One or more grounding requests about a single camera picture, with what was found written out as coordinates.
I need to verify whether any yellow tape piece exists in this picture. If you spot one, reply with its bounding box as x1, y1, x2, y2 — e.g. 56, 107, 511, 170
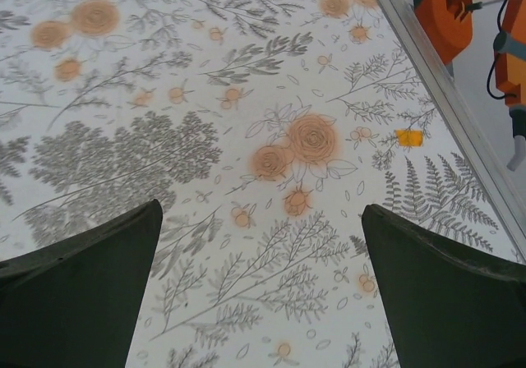
395, 129, 424, 149

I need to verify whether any floral patterned tablecloth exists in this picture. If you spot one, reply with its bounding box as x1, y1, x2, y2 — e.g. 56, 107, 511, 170
0, 0, 526, 368

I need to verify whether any black cable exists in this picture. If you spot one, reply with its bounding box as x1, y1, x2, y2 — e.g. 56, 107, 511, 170
447, 0, 518, 99

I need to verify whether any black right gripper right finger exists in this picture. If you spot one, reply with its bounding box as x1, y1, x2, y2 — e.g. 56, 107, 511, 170
361, 203, 526, 368

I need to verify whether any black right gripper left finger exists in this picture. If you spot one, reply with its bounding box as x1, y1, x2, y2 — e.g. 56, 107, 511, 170
0, 198, 164, 368

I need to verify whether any aluminium table edge rail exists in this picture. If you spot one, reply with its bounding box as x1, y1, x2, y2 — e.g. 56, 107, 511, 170
361, 0, 526, 258

